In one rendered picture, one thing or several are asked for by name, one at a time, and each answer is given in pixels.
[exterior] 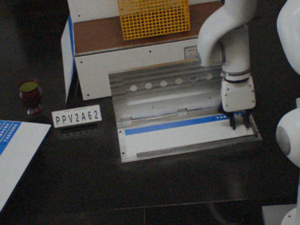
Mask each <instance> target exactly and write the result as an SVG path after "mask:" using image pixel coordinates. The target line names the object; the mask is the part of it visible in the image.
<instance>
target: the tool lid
mask: <svg viewBox="0 0 300 225"><path fill-rule="evenodd" d="M221 72H222V65H218V66H213V67H203V66H201V65H200V64H199V62H198V59H197V58H194V59H188V60H179V61H173V62H167V63H160V64H154V65H148V66H142V67H134V68H127V69H121V70H115V71H109V72H108V78H109V84H110V89H111V95H112V102H113V108H114V114H115V119H116V122H117V121H120V120H121V118H125V117H132V119H135V118H141V117H145V120H149V119H155V118H161V117H163V114H165V113H173V112H177V109H182V108H187V110H192V109H198V108H201V109H202V110H201V111H205V110H211V109H217V108H218V106H219V105H220V103H221V86H222V79H223V78H224V77H222V76H221V75H220V73H221ZM207 74H211V78H209V79H206V78H205V76H206V75H207ZM192 76H196V80H195V81H191V80H190V78H191V77H192ZM178 78H180V79H181V80H182V81H181V83H176V82H175V81H176V79H178ZM162 81H166V85H165V86H162V85H160V83H161V82H162ZM147 83H151V84H152V86H151V87H150V88H146V87H145V85H146V84H147ZM133 85H135V86H136V87H137V89H136V90H131V89H130V88H131V86H133Z"/></svg>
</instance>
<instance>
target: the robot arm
mask: <svg viewBox="0 0 300 225"><path fill-rule="evenodd" d="M257 3H258V0H225V4H224V5H223V6H222V7H221V8H220V9H218V10H217V11H216V12H215V13H213V14H212V15H211V16H210V17H209V18H208V19H206V21H205V22H204V23H203V25H202V27H201V29H200V32H199V35H198V40H197V51H196V52H197V59H198V62H199V64H200V65H201V66H203V67H213V66H218V65H222V77H224V78H223V79H222V86H221V103H220V105H219V106H218V108H217V111H218V112H219V113H223V114H225V115H226V116H227V117H229V123H230V127H232V128H233V130H235V118H234V116H233V111H239V110H244V113H243V124H244V126H245V128H248V124H250V120H249V116H250V115H251V113H252V112H253V110H254V109H256V108H257V107H259V106H260V103H259V102H258V100H257V99H256V98H255V88H254V83H253V79H252V76H251V70H250V51H249V32H248V26H247V25H246V23H248V22H250V21H251V20H252V19H253V18H254V16H255V13H256V9H257ZM277 30H278V34H279V37H280V40H281V44H282V47H283V50H284V52H285V55H286V57H287V59H288V61H289V63H290V65H291V66H292V68H293V69H294V70H295V71H296V72H297V73H298V74H299V75H300V0H287V2H286V3H285V4H284V6H283V7H282V9H281V11H280V13H279V16H278V19H277ZM276 140H277V143H278V145H279V146H280V148H281V149H282V151H283V152H284V153H285V155H286V156H287V157H288V158H289V159H290V161H291V162H293V163H294V164H295V165H296V166H297V167H299V168H300V108H297V109H294V110H292V111H290V112H288V113H287V114H286V115H284V116H283V117H282V119H281V120H280V122H279V123H278V126H277V129H276ZM281 225H300V175H299V185H298V196H297V206H296V208H294V209H292V210H291V211H290V212H288V213H287V214H286V215H285V217H284V218H283V220H282V223H281Z"/></svg>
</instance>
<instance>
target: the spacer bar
mask: <svg viewBox="0 0 300 225"><path fill-rule="evenodd" d="M234 118H235V132H236V134H237V137H239V136H245V135H248V134H247V131H246V129H245V126H244V124H243V121H242V118H241V116H240V115H237V116H234Z"/></svg>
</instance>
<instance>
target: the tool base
mask: <svg viewBox="0 0 300 225"><path fill-rule="evenodd" d="M201 110H202V109H201V108H198V109H192V110H186V108H182V109H177V112H172V113H165V114H163V117H161V118H155V119H149V120H145V117H141V118H135V119H131V117H125V118H122V120H120V121H117V122H116V125H117V132H118V139H119V146H120V155H121V162H122V168H124V167H131V166H137V165H144V164H151V163H156V162H162V161H168V160H175V159H180V158H188V157H194V156H200V155H206V154H212V153H218V152H224V151H230V150H238V149H243V148H250V147H256V146H262V145H263V140H262V137H261V136H260V133H257V134H258V137H256V138H250V139H244V140H238V141H232V142H224V143H218V144H212V145H206V146H200V147H194V148H188V149H182V150H174V151H168V152H162V153H156V154H150V155H144V156H138V157H137V155H134V156H128V151H127V144H126V138H125V132H124V131H125V130H126V129H133V128H141V127H146V126H153V125H158V124H165V123H171V122H177V121H180V120H188V119H194V118H200V117H206V116H212V115H218V114H222V113H220V112H218V111H217V109H211V110H205V111H201ZM250 117H251V120H252V123H253V125H254V127H255V129H256V132H259V131H258V129H257V126H256V124H255V121H254V119H253V116H252V114H251V115H250ZM119 131H121V133H119ZM123 152H124V154H122V153H123Z"/></svg>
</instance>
